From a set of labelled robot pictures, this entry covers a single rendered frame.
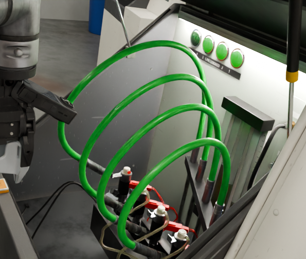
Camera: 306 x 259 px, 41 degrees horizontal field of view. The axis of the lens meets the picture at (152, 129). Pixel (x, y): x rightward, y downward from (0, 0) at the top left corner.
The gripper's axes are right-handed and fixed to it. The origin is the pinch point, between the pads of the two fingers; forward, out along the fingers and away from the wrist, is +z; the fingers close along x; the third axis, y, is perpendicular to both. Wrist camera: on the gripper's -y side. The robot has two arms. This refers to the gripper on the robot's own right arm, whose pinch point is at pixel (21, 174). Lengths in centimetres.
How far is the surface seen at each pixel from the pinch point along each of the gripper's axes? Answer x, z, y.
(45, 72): -385, 128, -129
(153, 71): -43, -2, -51
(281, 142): 7, -3, -56
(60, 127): -11.5, -2.2, -10.7
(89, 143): -3.6, -2.6, -13.7
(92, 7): -583, 89, -266
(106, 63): -11.7, -15.8, -19.2
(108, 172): 4.5, -0.9, -14.2
